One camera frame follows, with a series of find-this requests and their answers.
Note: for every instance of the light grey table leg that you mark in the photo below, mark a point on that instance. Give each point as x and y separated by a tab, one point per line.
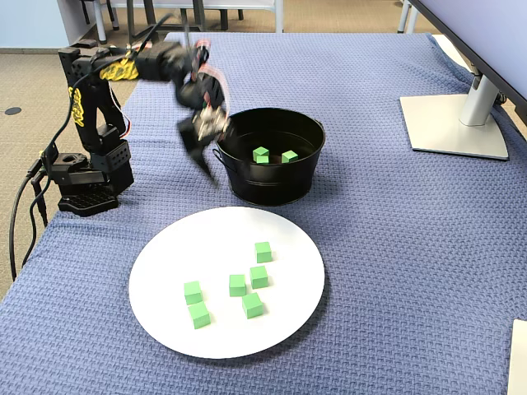
101	24
402	18
279	18
413	20

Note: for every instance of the white round plate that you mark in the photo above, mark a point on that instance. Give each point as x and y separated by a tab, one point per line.
288	321

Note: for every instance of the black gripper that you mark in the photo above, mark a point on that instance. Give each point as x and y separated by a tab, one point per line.
200	131

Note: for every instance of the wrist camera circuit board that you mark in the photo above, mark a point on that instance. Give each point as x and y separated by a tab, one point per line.
211	121

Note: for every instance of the green plastic cube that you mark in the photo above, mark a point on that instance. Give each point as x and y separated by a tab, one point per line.
192	293
263	252
259	277
260	155
199	317
252	306
289	156
237	286

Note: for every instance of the white flat board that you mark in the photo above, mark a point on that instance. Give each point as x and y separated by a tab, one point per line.
519	362

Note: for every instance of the dark grey table frame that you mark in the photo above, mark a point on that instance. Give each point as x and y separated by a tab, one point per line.
131	20

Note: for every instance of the computer monitor screen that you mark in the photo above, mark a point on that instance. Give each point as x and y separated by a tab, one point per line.
494	33

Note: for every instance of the blue woven table cloth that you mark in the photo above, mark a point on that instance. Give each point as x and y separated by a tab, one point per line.
370	247

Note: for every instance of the black round floor disc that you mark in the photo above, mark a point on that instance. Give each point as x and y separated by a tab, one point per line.
13	110

